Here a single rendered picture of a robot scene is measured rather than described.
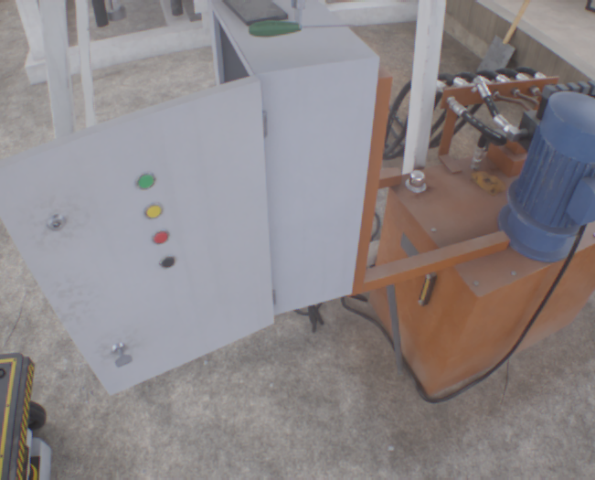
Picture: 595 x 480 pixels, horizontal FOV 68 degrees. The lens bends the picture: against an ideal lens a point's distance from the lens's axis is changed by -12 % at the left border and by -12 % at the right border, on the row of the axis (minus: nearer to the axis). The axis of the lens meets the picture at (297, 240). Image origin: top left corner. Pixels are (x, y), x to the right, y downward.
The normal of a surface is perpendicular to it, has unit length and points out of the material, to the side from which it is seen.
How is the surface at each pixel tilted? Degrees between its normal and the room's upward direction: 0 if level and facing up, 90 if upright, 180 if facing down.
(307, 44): 0
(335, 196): 90
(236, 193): 90
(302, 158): 90
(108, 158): 90
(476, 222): 0
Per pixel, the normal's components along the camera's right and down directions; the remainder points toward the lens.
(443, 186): 0.00, -0.68
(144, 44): 0.32, 0.69
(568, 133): -0.75, 0.48
